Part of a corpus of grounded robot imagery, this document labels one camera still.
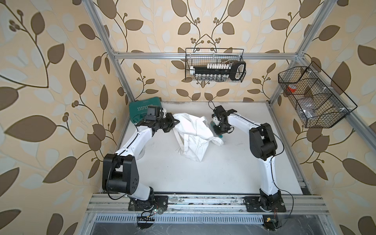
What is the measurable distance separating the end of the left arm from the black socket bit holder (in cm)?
30

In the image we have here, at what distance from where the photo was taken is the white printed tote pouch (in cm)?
81

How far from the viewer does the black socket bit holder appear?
2.70 feet

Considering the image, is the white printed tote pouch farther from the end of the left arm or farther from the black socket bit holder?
the black socket bit holder

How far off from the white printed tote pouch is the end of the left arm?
3 cm

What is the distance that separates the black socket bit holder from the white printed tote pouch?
0.84ft

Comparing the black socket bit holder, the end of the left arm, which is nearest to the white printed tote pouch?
the end of the left arm

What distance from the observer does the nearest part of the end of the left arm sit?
64 centimetres
